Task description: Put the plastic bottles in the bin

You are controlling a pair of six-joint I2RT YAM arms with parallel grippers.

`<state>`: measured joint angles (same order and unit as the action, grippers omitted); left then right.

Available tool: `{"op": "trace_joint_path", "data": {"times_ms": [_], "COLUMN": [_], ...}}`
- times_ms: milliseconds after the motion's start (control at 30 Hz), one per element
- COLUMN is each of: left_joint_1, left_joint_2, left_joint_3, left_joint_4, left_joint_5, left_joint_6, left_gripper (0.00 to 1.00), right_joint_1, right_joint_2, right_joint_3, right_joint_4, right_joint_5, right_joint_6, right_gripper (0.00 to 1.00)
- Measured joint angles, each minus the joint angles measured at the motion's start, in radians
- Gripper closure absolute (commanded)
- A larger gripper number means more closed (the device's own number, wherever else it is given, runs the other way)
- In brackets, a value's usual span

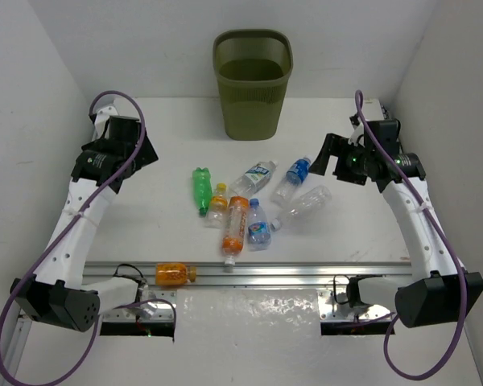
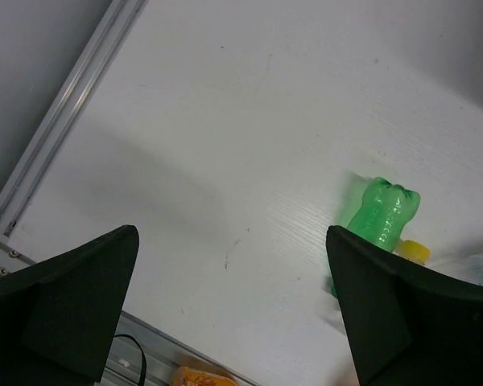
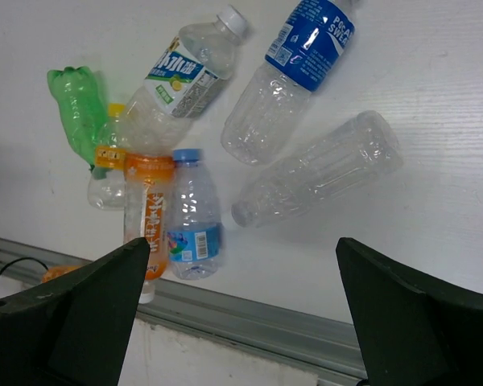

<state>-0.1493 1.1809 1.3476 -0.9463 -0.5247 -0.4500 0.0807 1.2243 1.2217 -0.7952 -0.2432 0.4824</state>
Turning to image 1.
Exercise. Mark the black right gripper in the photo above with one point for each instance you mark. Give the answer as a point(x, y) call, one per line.
point(332, 146)

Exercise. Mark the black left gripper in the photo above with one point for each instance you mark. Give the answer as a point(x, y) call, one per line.
point(146, 152)

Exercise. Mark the clear crushed plastic bottle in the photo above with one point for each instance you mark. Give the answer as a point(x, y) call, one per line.
point(301, 208)

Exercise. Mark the green crushed plastic bottle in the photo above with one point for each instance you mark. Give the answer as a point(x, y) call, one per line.
point(202, 189)

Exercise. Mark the blue label water bottle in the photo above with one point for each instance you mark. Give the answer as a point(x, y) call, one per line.
point(291, 181)

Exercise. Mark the clear white label bottle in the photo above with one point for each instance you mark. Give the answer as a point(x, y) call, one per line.
point(253, 180)

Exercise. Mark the small yellow cap bottle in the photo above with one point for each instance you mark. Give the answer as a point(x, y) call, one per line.
point(217, 207)

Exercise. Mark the tall orange label bottle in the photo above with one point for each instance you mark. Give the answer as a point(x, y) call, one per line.
point(234, 233)

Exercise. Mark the blue cap water bottle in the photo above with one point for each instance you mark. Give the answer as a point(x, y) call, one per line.
point(259, 237)

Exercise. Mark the small orange juice bottle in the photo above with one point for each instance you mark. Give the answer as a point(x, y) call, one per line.
point(174, 274)

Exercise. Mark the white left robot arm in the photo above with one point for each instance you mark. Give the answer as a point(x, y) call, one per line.
point(54, 293)

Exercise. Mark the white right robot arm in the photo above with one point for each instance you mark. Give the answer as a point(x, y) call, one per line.
point(432, 294)

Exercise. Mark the olive green plastic bin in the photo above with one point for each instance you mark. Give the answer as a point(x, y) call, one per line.
point(252, 68)

